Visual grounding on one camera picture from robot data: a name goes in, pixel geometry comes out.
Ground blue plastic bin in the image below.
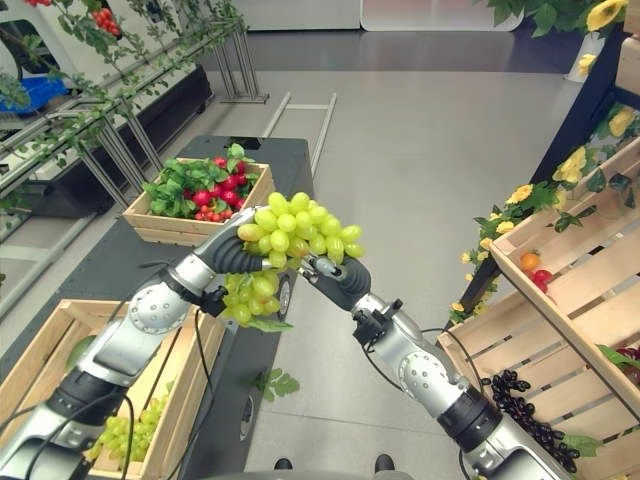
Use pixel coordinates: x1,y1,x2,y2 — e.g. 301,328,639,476
0,75,69,117

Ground green melon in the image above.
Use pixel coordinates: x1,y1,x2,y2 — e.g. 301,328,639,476
64,334,97,374

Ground slanted wooden crate with tomatoes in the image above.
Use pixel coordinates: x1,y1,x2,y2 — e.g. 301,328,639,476
488,145,640,401

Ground green leaf on floor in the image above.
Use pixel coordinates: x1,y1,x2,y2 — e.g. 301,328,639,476
252,367,301,403

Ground red cherry tomato cluster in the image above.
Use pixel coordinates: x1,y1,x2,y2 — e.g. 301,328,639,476
90,7,123,38

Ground red radishes with green leaves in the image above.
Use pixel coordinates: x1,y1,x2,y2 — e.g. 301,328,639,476
142,143,262,223

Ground green grape bunch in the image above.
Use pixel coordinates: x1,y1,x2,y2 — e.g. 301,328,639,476
83,395,170,464
219,191,367,332

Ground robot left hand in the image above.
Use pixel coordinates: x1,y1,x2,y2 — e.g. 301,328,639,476
200,204,277,277

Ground metal rack with vines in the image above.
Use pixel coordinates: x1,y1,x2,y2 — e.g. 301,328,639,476
0,0,271,321

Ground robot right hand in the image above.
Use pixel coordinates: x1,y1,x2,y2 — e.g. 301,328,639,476
298,255,373,311

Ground dark red fruit with leaf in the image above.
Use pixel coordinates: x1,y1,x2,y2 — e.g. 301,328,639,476
597,343,640,387

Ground slanted wooden crate with grapes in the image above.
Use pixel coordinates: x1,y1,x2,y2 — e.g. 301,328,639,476
435,287,640,480

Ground grey metal ladder frame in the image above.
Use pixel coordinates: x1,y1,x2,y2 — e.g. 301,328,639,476
261,91,338,176

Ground yellow flower garland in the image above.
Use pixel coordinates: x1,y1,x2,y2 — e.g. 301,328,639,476
447,0,640,326

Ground wooden crate with radishes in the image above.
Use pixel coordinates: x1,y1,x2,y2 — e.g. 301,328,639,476
122,157,277,248

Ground dark purple grape bunch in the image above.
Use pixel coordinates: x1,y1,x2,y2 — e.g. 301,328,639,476
489,369,581,475

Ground black cart platform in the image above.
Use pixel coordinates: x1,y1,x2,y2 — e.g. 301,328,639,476
0,134,316,480

